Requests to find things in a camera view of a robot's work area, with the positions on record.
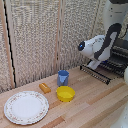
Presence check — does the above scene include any blue plastic cup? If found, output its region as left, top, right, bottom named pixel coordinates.
left=56, top=69, right=70, bottom=88

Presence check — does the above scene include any yellow plastic bowl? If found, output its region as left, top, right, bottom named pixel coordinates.
left=55, top=85, right=76, bottom=103

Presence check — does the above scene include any orange rectangular block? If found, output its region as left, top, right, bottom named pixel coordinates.
left=38, top=82, right=52, bottom=94

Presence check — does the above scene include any black dish rack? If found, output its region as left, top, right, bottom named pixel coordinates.
left=99, top=37, right=128, bottom=80

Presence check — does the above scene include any white floral-rimmed plate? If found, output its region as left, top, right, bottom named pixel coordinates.
left=3, top=90, right=50, bottom=126

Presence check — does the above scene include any black wire oven tray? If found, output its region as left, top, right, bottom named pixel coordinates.
left=79, top=64, right=112, bottom=86

